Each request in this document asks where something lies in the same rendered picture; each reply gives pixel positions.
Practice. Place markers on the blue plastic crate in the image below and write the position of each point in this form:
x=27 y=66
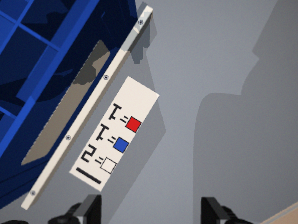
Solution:
x=87 y=34

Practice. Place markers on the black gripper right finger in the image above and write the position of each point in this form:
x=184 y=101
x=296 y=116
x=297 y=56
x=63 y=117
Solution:
x=213 y=213

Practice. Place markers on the white paper pick list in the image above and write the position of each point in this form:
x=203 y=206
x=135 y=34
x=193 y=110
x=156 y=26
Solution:
x=114 y=133

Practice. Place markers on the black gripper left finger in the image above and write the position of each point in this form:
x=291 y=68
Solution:
x=87 y=212

